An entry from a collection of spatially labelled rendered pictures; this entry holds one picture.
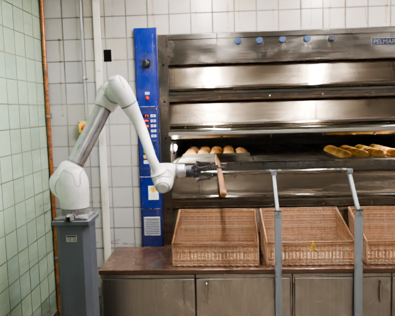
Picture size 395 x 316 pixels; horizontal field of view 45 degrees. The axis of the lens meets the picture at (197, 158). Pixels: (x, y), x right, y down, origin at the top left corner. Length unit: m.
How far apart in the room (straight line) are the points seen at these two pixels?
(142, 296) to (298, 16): 2.15
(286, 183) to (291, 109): 0.53
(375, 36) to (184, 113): 1.44
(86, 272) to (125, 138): 1.17
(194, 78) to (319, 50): 0.90
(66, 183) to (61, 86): 1.16
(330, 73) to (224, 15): 0.85
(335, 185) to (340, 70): 0.81
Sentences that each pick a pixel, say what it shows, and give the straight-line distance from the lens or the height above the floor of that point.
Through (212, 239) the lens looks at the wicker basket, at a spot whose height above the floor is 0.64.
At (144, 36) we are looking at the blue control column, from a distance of 3.47.
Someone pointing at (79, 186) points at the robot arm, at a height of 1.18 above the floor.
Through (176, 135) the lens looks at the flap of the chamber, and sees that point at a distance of 3.29.
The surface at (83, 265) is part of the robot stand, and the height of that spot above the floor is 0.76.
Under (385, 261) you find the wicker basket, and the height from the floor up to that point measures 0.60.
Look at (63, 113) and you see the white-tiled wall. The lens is 3.61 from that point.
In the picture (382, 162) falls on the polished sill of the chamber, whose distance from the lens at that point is 3.62.
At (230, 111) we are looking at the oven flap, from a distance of 3.43.
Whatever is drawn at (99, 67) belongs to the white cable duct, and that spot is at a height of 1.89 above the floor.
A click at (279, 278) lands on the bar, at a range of 3.02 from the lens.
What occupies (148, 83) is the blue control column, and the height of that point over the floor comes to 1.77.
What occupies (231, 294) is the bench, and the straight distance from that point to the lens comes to 3.10.
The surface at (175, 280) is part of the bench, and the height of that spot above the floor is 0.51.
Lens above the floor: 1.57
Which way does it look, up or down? 6 degrees down
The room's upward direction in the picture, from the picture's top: 2 degrees counter-clockwise
